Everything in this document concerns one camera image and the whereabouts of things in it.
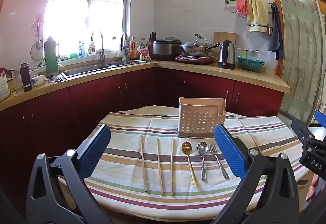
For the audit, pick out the grey rice cooker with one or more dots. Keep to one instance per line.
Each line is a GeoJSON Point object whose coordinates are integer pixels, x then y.
{"type": "Point", "coordinates": [166, 49]}

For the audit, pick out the red snack bag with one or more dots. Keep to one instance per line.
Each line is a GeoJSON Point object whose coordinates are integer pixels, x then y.
{"type": "Point", "coordinates": [144, 53]}

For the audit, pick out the green plastic cup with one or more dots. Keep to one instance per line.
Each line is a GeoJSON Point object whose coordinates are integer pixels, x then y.
{"type": "Point", "coordinates": [73, 55]}

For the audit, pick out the frosted glass door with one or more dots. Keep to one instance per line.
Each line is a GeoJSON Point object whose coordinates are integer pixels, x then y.
{"type": "Point", "coordinates": [298, 48]}

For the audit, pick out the person's right hand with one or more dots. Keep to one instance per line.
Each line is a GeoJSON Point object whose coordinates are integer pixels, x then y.
{"type": "Point", "coordinates": [312, 187]}

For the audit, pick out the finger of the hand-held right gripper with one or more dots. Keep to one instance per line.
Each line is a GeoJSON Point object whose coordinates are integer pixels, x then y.
{"type": "Point", "coordinates": [305, 132]}
{"type": "Point", "coordinates": [321, 117]}

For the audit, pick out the stainless steel sink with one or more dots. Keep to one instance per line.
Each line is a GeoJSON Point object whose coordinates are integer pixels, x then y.
{"type": "Point", "coordinates": [84, 69]}

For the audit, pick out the clear drinking glass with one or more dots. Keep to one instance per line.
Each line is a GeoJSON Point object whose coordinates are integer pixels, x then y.
{"type": "Point", "coordinates": [16, 82]}

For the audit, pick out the white and blue bowl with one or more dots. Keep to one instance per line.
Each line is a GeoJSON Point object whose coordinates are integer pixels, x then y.
{"type": "Point", "coordinates": [37, 81]}

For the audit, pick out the red induction cooker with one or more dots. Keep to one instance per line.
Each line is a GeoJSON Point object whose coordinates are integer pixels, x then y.
{"type": "Point", "coordinates": [193, 60]}

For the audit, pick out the green thermos flask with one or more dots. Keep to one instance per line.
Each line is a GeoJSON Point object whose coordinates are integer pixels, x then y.
{"type": "Point", "coordinates": [51, 61]}

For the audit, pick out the translucent plastic container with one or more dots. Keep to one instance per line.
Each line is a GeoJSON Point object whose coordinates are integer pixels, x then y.
{"type": "Point", "coordinates": [271, 63]}

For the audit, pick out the yellow towel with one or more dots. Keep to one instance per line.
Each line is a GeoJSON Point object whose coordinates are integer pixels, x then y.
{"type": "Point", "coordinates": [257, 15]}

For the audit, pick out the dark insulated bottle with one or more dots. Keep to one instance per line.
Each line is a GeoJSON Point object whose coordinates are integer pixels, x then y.
{"type": "Point", "coordinates": [26, 79]}

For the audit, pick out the dark blue cloth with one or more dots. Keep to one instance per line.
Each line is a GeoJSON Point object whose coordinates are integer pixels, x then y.
{"type": "Point", "coordinates": [276, 38]}

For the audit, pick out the pink rubber gloves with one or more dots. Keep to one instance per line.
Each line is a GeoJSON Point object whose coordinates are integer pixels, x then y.
{"type": "Point", "coordinates": [241, 7]}

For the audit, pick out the kitchen window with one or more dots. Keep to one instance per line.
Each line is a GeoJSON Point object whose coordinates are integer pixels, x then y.
{"type": "Point", "coordinates": [71, 10]}

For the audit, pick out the metal towel rack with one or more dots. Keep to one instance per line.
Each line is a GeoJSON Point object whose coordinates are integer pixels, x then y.
{"type": "Point", "coordinates": [226, 0]}

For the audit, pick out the green plastic colander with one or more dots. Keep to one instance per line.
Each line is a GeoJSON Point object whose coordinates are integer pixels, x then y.
{"type": "Point", "coordinates": [250, 64]}

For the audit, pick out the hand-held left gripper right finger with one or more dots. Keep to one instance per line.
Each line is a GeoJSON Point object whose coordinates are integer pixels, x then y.
{"type": "Point", "coordinates": [230, 152]}

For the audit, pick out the wooden cutting board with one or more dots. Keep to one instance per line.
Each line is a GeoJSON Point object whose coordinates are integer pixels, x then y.
{"type": "Point", "coordinates": [224, 37]}

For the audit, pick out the orange oil bottle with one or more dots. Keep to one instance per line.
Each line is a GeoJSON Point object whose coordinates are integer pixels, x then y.
{"type": "Point", "coordinates": [133, 48]}

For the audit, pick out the steel electric kettle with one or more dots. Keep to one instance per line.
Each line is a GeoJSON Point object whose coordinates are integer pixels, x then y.
{"type": "Point", "coordinates": [226, 56]}

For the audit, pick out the hanging metal strainer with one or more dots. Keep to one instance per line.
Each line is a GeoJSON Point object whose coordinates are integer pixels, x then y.
{"type": "Point", "coordinates": [37, 49]}

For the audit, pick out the clear plastic bottle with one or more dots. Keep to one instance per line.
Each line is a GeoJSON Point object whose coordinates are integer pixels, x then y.
{"type": "Point", "coordinates": [81, 49]}

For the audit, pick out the steel wok with lid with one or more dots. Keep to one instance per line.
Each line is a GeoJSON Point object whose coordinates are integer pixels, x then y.
{"type": "Point", "coordinates": [196, 48]}

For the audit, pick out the silver metal fork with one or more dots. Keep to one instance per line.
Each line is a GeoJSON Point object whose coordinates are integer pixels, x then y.
{"type": "Point", "coordinates": [220, 164]}

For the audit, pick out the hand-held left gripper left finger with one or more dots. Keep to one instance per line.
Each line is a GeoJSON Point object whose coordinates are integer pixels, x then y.
{"type": "Point", "coordinates": [95, 152]}

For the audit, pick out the beige kitchen countertop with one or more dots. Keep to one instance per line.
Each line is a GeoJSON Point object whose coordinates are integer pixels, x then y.
{"type": "Point", "coordinates": [178, 67]}

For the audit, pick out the silver metal spoon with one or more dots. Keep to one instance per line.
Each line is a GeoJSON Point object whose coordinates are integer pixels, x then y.
{"type": "Point", "coordinates": [202, 148]}

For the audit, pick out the small metal faucet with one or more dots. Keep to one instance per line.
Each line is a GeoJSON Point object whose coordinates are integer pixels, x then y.
{"type": "Point", "coordinates": [124, 49]}

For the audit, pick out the dish soap bottle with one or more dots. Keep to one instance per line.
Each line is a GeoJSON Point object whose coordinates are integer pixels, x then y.
{"type": "Point", "coordinates": [91, 48]}

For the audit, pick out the beige perforated utensil holder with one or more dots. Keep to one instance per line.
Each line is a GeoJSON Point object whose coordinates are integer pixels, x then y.
{"type": "Point", "coordinates": [198, 119]}

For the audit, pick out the striped tablecloth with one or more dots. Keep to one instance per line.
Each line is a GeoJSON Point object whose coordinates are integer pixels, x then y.
{"type": "Point", "coordinates": [122, 163]}

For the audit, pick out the tall curved metal faucet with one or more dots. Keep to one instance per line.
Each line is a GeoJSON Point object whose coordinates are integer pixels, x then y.
{"type": "Point", "coordinates": [102, 53]}

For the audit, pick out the stack of white bowls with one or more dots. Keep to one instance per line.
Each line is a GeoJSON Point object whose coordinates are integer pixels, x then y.
{"type": "Point", "coordinates": [3, 89]}

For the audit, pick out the gold metal spoon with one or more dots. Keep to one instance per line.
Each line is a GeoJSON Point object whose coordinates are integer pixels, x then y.
{"type": "Point", "coordinates": [186, 147]}

